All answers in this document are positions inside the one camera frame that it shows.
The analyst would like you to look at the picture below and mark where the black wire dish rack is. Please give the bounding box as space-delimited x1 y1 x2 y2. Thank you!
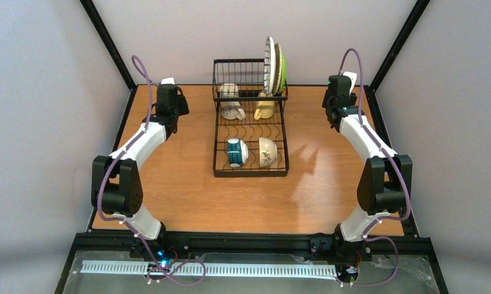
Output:
212 58 290 178

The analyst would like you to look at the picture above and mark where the dark teal spotted bowl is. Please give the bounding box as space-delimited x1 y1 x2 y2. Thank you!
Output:
227 138 249 168

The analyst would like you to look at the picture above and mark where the white bowl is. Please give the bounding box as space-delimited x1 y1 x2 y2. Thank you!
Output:
258 137 277 168

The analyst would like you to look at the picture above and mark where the white floral mug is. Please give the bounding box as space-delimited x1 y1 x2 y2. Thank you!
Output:
219 83 246 121

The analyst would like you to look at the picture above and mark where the yellow mug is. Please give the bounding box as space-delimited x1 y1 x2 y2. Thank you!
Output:
253 100 277 121

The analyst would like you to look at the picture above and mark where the white black striped plate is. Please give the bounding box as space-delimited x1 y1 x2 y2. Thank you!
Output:
263 36 276 94

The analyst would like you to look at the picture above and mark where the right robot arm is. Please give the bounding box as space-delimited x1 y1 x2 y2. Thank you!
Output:
322 74 413 242

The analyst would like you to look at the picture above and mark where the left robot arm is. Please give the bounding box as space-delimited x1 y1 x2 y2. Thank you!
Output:
91 78 189 240

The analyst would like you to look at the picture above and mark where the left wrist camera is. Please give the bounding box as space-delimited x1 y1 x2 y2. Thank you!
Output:
160 77 176 85

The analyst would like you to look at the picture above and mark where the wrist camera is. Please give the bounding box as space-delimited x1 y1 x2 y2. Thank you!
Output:
342 71 358 94
160 77 176 85

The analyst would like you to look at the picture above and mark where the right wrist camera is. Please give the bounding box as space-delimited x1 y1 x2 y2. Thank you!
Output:
342 71 358 94

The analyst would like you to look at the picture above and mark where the white slotted cable duct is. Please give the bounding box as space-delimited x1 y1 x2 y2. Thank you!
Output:
80 260 337 280

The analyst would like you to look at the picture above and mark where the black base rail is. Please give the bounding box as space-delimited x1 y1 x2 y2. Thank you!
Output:
70 230 435 263

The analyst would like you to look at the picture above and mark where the black enclosure frame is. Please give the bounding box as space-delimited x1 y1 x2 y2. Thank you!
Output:
55 1 448 293

